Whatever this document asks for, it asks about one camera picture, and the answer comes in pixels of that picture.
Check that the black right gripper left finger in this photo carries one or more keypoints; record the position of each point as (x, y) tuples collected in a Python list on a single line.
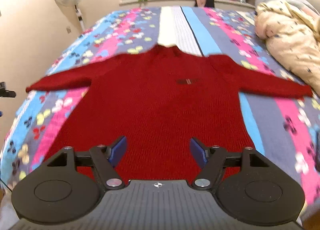
[(88, 170)]

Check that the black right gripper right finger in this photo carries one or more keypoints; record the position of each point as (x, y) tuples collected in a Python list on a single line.
[(214, 160)]

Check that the red knit sweater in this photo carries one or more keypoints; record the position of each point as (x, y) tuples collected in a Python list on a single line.
[(159, 100)]

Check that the floral striped bed blanket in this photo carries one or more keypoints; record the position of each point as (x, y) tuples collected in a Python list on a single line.
[(283, 130)]

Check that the cream star-print duvet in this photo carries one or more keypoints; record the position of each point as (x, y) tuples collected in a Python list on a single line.
[(291, 35)]

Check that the pink and black bag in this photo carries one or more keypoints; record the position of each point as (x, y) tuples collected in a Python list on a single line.
[(205, 3)]

